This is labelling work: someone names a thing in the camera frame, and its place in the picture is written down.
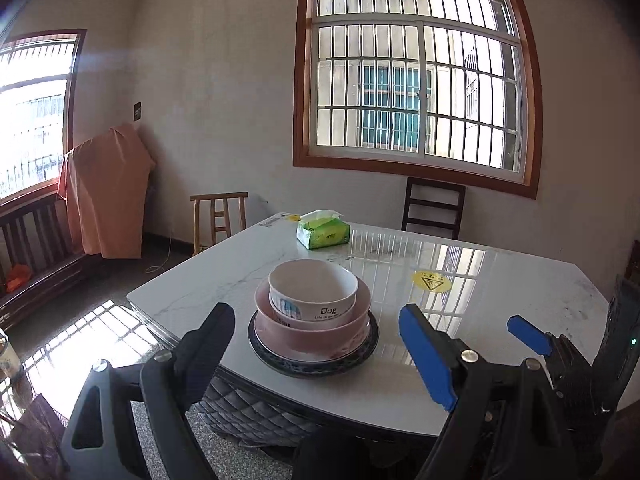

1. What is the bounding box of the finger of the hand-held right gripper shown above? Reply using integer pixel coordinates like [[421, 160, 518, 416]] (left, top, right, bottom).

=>
[[506, 315, 594, 392]]

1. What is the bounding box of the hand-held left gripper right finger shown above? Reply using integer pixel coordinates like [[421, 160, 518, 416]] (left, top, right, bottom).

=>
[[397, 303, 581, 480]]

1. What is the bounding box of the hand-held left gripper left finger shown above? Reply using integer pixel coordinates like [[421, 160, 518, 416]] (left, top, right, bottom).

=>
[[61, 302, 237, 480]]

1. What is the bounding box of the white plate with pink flowers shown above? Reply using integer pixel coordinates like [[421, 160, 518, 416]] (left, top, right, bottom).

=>
[[252, 310, 376, 363]]

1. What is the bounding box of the white bowl with pink stripes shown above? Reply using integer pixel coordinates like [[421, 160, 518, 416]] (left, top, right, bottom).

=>
[[270, 310, 303, 329]]

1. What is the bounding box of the large blue floral plate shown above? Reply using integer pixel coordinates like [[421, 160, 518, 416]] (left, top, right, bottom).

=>
[[248, 310, 380, 379]]

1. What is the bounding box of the white bowl with cartoon print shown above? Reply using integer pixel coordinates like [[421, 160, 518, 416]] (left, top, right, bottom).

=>
[[268, 259, 359, 325]]

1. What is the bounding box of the yellow round sticker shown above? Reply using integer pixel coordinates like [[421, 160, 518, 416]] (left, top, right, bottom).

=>
[[412, 269, 448, 292]]

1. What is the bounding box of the dark wooden furniture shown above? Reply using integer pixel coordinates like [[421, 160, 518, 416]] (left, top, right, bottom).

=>
[[624, 239, 640, 288]]

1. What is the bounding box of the light wooden chair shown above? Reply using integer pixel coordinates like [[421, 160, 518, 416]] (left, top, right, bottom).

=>
[[189, 191, 249, 258]]

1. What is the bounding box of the dark wooden chair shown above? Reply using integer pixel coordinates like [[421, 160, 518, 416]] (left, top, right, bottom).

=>
[[401, 176, 467, 241]]

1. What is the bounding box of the green tissue pack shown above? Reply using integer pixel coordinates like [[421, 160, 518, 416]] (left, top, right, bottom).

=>
[[296, 209, 351, 251]]

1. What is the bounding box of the orange cloth cover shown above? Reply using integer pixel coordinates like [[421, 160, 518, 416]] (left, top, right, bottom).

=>
[[57, 124, 157, 259]]

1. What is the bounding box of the dark wooden bench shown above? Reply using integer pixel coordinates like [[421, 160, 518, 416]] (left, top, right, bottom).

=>
[[0, 194, 98, 323]]

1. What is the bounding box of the glass jar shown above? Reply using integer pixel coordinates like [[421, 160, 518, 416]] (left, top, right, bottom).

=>
[[0, 330, 24, 386]]

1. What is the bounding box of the orange item on bench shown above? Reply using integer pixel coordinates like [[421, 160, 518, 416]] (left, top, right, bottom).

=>
[[6, 265, 34, 294]]

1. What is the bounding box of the wood-framed barred window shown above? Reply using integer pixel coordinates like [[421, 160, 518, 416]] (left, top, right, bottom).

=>
[[292, 0, 544, 200]]

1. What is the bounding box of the narrow wood-framed window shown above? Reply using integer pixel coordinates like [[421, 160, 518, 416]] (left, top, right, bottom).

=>
[[0, 29, 88, 206]]

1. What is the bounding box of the yellow floor cable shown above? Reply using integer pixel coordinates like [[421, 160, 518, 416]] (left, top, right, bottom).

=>
[[146, 239, 174, 274]]

